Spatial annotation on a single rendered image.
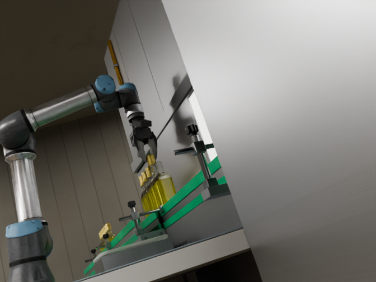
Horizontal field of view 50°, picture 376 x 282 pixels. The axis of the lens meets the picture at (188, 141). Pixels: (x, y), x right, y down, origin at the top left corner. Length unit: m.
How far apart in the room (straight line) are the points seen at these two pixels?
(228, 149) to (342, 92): 0.25
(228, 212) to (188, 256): 0.41
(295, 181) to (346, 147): 0.10
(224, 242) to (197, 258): 0.05
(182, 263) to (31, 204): 1.06
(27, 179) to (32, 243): 0.30
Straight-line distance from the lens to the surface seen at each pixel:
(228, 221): 1.04
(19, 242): 1.45
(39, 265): 1.44
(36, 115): 1.59
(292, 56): 0.49
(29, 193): 1.64
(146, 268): 0.64
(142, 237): 1.46
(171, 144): 1.73
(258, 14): 0.54
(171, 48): 1.69
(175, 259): 0.64
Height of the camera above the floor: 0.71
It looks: 17 degrees up
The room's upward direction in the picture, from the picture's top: 19 degrees counter-clockwise
